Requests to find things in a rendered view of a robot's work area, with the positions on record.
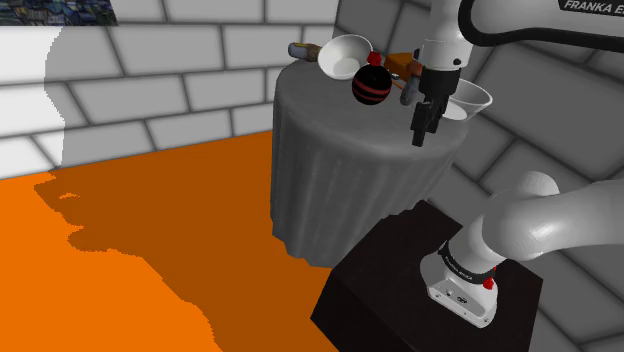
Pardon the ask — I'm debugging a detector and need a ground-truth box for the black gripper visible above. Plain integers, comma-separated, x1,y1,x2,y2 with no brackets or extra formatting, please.
410,66,462,148

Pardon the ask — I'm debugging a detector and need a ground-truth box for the white bowl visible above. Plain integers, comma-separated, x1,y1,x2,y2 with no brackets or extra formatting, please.
317,33,375,81
444,78,494,123

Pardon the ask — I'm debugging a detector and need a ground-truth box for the dark blue wall picture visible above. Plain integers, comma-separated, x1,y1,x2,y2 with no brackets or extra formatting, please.
0,0,119,27

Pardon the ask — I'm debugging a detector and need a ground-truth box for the orange box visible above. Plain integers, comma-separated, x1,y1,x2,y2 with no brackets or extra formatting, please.
383,51,421,79

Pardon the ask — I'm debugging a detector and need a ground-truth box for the dark robot stand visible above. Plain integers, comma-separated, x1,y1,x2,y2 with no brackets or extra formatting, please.
310,199,544,352

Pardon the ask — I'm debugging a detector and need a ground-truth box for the round table with grey cloth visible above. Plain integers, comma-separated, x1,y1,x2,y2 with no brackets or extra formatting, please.
269,57,472,269

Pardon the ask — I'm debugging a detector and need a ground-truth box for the grey and yellow cylinder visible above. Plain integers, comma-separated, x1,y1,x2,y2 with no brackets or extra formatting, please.
286,41,323,64

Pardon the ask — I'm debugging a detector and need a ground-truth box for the black red-striped round vase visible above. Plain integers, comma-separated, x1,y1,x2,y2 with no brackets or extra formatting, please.
351,50,394,106

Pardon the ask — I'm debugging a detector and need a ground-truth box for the grey-handled orange tool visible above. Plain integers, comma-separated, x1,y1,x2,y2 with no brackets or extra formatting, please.
389,62,423,107

